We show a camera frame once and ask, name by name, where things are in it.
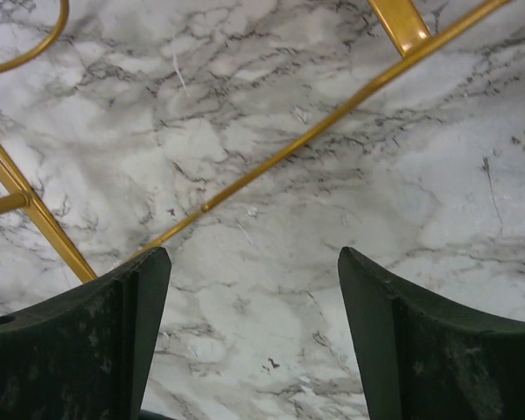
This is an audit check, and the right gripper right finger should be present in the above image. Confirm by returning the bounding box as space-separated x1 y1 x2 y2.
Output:
338 247 525 419

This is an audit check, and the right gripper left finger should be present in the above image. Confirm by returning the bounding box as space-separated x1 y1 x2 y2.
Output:
0 248 172 419

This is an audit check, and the gold wire glass rack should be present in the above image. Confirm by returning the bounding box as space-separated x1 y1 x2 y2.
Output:
0 0 515 284

